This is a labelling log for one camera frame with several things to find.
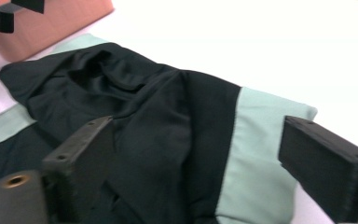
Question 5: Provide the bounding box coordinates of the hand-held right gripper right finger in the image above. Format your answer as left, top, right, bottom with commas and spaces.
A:
278, 115, 358, 223

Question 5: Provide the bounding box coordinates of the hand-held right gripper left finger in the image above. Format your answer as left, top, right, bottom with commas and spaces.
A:
41, 115, 117, 224

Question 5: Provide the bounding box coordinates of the pink basin with grey rim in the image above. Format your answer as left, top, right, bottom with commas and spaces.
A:
0, 0, 116, 63

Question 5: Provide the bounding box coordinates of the black and green t-shirt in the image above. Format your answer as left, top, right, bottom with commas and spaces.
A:
0, 33, 319, 224

